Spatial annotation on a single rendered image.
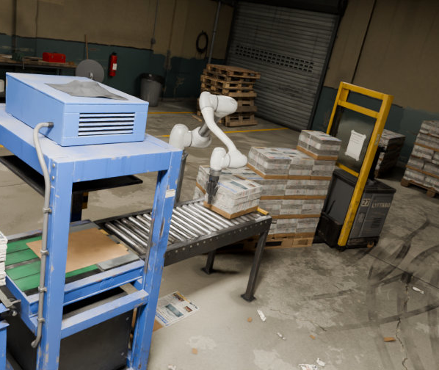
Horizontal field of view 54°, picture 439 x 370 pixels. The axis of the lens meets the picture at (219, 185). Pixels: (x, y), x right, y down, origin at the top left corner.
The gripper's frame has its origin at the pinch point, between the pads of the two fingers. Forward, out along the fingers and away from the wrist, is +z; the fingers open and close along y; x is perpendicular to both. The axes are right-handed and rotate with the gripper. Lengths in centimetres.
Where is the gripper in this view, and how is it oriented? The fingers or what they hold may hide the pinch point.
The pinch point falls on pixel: (209, 199)
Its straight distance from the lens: 328.6
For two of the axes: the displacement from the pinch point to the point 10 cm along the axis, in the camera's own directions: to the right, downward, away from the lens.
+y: -7.2, -3.6, 6.0
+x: -6.7, 1.3, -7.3
